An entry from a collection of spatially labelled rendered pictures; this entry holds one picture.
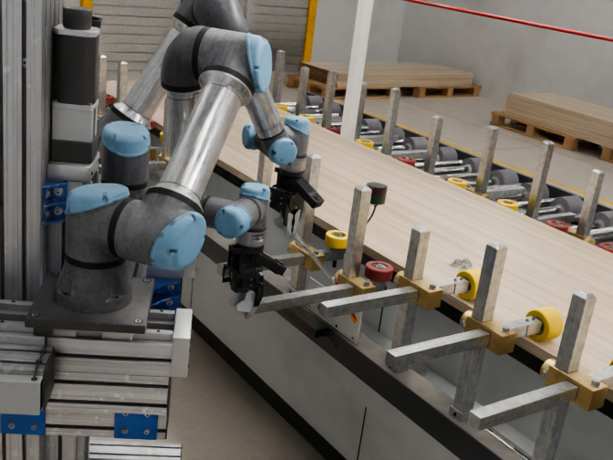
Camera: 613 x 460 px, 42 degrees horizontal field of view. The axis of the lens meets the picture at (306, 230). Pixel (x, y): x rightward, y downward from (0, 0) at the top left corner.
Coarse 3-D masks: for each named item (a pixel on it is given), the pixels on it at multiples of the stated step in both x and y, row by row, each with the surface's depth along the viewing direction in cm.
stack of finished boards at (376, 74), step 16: (304, 64) 1002; (320, 64) 1008; (336, 64) 1024; (368, 64) 1059; (384, 64) 1078; (400, 64) 1098; (416, 64) 1117; (432, 64) 1138; (320, 80) 983; (368, 80) 988; (384, 80) 1004; (400, 80) 1021; (416, 80) 1038; (432, 80) 1056; (448, 80) 1074; (464, 80) 1093
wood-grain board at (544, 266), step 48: (240, 144) 347; (336, 144) 367; (336, 192) 298; (432, 192) 313; (384, 240) 255; (432, 240) 260; (480, 240) 266; (528, 240) 271; (576, 240) 277; (528, 288) 231; (576, 288) 235; (528, 336) 201
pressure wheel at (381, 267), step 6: (366, 264) 232; (372, 264) 233; (378, 264) 232; (384, 264) 234; (366, 270) 231; (372, 270) 229; (378, 270) 229; (384, 270) 229; (390, 270) 230; (366, 276) 231; (372, 276) 229; (378, 276) 229; (384, 276) 229; (390, 276) 231
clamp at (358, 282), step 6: (342, 270) 235; (342, 276) 232; (342, 282) 232; (348, 282) 229; (354, 282) 228; (360, 282) 228; (354, 288) 227; (360, 288) 225; (366, 288) 225; (372, 288) 226; (354, 294) 228; (360, 294) 225
